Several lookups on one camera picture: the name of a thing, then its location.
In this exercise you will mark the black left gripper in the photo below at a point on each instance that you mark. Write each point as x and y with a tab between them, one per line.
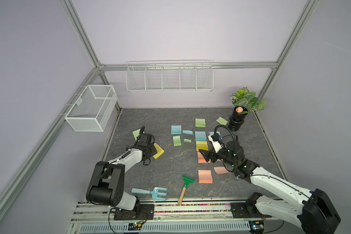
153	150

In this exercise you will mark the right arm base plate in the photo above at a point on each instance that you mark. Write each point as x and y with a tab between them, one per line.
243	210

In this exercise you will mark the black glossy vase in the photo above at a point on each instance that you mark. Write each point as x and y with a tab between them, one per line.
237	118

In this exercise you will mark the green garden rake wooden handle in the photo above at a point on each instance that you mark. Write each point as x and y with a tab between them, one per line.
187	181

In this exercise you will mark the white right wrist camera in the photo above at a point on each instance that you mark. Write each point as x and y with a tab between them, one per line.
216	145

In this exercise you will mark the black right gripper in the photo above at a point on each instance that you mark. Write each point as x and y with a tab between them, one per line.
206	154

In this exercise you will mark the light green memo pad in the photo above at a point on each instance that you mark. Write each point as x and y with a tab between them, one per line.
136	133

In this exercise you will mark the light blue memo pad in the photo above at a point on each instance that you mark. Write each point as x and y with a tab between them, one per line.
176	129

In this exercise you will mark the light blue garden fork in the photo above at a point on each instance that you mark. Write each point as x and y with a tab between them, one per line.
158	193

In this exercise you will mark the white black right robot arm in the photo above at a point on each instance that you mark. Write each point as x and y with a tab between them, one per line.
311	211

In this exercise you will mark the pink memo pad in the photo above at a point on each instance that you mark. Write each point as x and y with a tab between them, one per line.
205	177
201	159

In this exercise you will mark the yellow fanned memo pad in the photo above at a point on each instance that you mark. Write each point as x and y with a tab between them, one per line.
159	152

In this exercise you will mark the green artificial plant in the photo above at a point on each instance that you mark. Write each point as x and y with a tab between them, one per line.
245	101

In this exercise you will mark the white wire side basket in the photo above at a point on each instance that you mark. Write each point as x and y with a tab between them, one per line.
92	109

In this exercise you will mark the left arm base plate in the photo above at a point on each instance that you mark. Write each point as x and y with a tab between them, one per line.
141	212

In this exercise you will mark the white wire shelf basket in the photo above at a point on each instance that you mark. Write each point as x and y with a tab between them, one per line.
169	76

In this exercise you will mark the torn green memo page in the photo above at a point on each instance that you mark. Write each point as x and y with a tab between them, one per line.
222	121

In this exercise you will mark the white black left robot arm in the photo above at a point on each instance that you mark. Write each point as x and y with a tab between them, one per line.
106	186

